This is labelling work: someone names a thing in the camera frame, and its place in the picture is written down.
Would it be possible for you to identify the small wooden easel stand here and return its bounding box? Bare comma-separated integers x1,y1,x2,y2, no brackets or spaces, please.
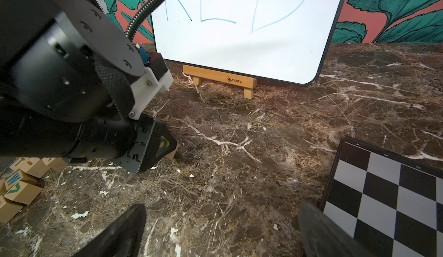
182,65,257,100

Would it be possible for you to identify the wooden block letter V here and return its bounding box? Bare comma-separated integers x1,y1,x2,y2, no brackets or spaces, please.
4,181,43,205

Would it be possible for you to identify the wooden letter block D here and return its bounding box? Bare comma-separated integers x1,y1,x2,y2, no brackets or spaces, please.
158,136,179,160

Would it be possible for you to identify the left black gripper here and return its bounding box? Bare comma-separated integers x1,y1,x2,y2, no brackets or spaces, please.
1,108,177,173

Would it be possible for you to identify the black white checkerboard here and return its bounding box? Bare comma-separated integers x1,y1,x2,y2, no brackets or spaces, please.
320,137,443,257

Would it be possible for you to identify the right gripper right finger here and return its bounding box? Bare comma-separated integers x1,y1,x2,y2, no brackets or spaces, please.
298,202,373,257

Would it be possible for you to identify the white dry-erase board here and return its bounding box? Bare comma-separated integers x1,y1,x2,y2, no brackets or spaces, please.
152,0,344,86

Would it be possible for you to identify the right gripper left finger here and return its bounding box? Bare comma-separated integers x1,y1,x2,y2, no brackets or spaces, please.
74,203,147,257

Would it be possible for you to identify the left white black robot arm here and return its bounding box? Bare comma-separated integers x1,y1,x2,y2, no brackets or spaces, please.
1,0,177,173

